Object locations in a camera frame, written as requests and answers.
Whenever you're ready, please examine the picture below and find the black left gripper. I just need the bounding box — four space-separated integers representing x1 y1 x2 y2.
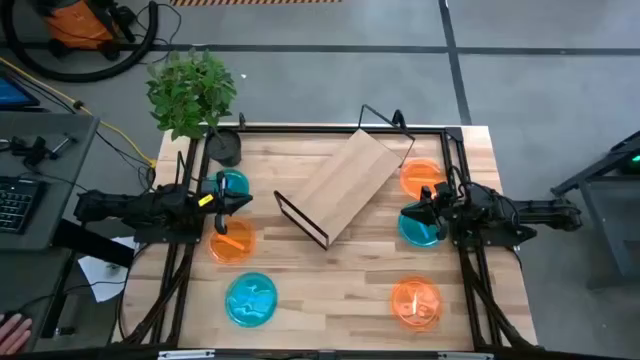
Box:
199 172 254 235

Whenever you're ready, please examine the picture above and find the wooden shelf with black frame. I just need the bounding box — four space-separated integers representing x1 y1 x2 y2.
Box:
272 103 417 251

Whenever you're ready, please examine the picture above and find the grey desk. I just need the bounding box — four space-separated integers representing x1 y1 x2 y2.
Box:
0 110 101 351

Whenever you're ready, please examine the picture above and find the black desk clamp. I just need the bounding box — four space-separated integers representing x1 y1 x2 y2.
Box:
9 133 79 169

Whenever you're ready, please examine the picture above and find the grey metal cart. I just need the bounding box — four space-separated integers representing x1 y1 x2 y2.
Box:
549 130 640 291

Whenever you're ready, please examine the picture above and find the green leafy plant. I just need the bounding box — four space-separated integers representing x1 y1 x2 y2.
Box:
145 47 238 142

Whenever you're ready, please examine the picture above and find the translucent blue plate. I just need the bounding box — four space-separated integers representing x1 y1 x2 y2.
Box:
224 271 279 329
397 201 446 249
207 168 251 199

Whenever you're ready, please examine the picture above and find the translucent orange plate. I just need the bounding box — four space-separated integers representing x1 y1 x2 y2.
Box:
389 274 444 332
208 218 257 265
399 157 446 201

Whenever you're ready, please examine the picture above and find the orange vacuum with hose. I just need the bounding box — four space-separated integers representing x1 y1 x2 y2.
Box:
1 0 160 84

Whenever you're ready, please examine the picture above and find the monitor with blue screen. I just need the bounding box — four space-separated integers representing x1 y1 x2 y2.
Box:
0 69 41 112

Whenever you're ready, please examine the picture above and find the person's hand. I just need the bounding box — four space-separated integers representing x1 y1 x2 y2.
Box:
0 312 34 356

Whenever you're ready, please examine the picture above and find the black metal rig frame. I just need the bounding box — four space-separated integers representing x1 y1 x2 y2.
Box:
117 124 539 351

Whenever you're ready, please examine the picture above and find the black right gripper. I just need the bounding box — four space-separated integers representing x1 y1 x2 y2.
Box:
399 185 456 241

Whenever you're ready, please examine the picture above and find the black keyboard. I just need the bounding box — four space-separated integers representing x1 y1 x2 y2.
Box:
0 175 47 235

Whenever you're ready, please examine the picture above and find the white paper sheet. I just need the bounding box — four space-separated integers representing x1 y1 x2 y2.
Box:
78 234 136 304

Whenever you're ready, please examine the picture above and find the black plant pot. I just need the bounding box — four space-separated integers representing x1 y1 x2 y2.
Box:
205 127 243 168

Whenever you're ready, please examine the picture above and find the yellow cable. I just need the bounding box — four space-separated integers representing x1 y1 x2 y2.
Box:
0 55 159 169

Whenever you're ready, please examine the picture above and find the orange shop vacuum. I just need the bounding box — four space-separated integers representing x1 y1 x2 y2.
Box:
32 0 136 61

